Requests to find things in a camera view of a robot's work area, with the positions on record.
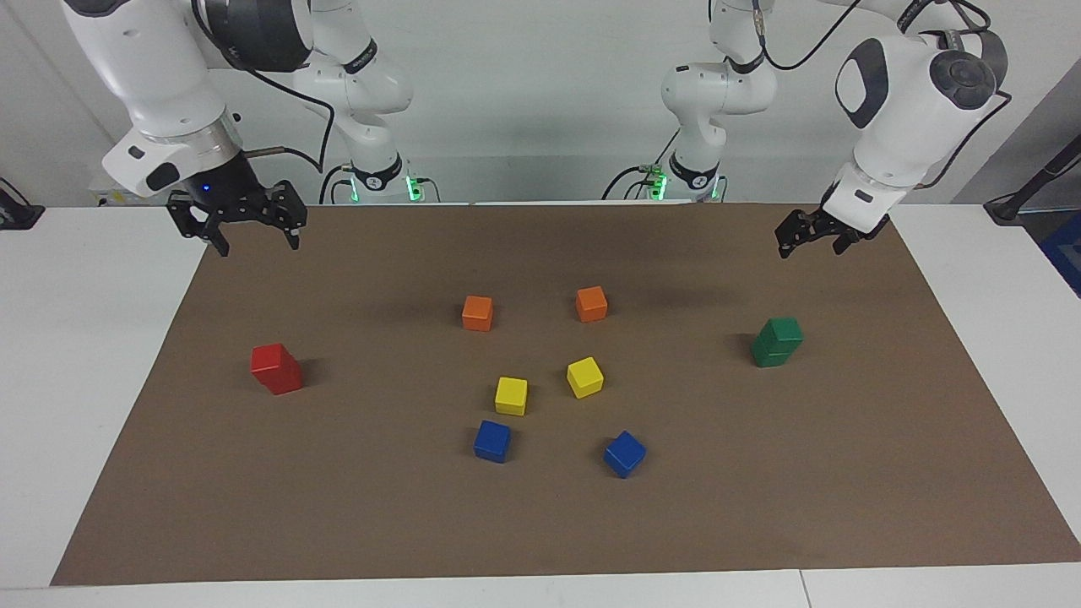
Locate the black tripod stand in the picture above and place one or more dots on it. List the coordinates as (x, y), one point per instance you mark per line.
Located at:
(1026, 190)

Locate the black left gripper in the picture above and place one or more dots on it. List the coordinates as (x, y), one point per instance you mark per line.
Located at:
(832, 224)

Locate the green wooden cube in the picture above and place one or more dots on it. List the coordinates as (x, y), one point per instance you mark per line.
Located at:
(770, 355)
(782, 333)

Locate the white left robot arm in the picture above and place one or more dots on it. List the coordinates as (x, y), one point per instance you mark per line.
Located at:
(904, 110)

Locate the orange wooden cube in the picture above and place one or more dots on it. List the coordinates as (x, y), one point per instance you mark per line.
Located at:
(477, 312)
(591, 303)

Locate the brown table mat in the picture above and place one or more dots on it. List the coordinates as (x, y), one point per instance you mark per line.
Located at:
(540, 523)

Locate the blue wooden cube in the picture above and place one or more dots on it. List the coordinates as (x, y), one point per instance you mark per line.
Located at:
(624, 453)
(492, 441)

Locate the blue crate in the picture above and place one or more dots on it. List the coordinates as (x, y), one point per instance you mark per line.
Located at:
(1066, 253)

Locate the yellow wooden cube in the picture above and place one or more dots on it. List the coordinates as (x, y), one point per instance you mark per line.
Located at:
(511, 395)
(584, 377)

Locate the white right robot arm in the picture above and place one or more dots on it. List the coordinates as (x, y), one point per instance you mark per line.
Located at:
(152, 76)

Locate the red wooden cube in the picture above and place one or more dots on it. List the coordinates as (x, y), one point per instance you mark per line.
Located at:
(285, 382)
(270, 358)

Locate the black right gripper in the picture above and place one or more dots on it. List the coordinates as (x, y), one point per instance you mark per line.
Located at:
(224, 190)

